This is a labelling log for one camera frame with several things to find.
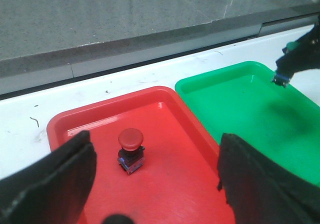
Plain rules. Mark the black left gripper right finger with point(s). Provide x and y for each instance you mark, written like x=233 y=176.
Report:
x=260 y=191

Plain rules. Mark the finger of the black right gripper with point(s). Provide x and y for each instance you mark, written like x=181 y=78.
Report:
x=307 y=55

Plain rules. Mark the red mushroom push button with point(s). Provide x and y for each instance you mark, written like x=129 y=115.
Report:
x=131 y=155

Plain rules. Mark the green mushroom push button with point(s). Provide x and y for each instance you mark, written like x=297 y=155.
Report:
x=281 y=77

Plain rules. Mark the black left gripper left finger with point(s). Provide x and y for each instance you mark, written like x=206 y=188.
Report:
x=54 y=189

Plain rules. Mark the grey stone platform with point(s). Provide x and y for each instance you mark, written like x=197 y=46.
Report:
x=36 y=27

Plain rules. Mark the green plastic tray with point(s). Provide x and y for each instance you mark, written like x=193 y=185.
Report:
x=281 y=123

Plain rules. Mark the red plastic tray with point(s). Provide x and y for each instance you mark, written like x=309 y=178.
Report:
x=178 y=181

